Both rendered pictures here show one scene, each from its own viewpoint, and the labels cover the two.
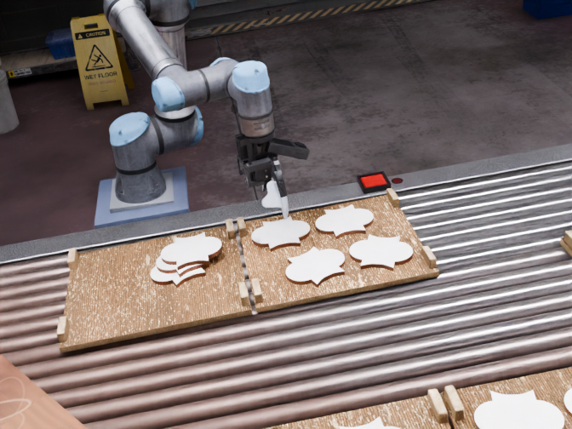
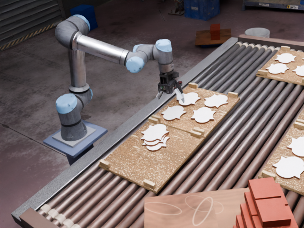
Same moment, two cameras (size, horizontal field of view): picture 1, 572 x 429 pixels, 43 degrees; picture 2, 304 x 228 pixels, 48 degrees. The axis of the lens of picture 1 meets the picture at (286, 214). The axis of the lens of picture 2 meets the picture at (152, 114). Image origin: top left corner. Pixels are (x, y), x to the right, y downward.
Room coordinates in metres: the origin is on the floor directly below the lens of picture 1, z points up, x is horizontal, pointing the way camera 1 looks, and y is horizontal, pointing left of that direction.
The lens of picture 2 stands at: (0.39, 1.17, 2.01)
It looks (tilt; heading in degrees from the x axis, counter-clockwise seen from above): 34 degrees down; 318
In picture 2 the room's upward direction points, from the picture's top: 9 degrees counter-clockwise
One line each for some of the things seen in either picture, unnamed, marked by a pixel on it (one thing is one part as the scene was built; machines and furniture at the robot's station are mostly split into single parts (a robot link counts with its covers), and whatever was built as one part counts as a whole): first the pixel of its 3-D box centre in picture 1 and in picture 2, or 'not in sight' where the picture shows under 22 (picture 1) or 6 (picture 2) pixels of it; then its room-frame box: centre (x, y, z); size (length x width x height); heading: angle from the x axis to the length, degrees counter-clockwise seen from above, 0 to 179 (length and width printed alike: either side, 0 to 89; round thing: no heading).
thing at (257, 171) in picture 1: (259, 156); (167, 80); (1.47, 0.04, 1.16); 0.09 x 0.08 x 0.12; 107
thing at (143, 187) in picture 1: (138, 176); (72, 126); (1.90, 0.42, 0.93); 0.15 x 0.15 x 0.10
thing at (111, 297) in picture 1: (155, 283); (152, 152); (1.36, 0.32, 0.93); 0.41 x 0.35 x 0.02; 96
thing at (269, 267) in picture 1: (330, 248); (196, 109); (1.41, -0.10, 0.93); 0.41 x 0.35 x 0.02; 96
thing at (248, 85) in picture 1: (251, 89); (163, 51); (1.48, 0.04, 1.32); 0.09 x 0.08 x 0.11; 26
